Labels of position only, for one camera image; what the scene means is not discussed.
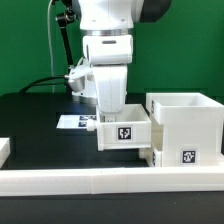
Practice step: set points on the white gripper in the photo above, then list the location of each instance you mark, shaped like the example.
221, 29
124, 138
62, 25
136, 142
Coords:
106, 59

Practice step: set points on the white drawer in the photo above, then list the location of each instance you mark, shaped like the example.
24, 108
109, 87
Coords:
150, 156
131, 129

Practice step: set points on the white drawer cabinet box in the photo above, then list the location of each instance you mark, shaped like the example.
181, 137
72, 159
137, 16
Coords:
187, 129

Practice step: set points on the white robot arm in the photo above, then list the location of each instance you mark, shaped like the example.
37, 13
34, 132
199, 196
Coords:
114, 18

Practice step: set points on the paper sheet with markers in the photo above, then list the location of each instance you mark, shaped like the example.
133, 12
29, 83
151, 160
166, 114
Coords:
74, 121

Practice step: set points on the white left fence rail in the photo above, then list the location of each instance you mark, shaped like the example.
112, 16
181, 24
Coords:
4, 150

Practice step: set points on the white fence rail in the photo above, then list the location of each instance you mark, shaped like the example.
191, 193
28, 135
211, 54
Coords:
4, 150
110, 181

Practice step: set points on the white front fence rail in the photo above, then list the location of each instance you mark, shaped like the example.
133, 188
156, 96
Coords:
110, 181

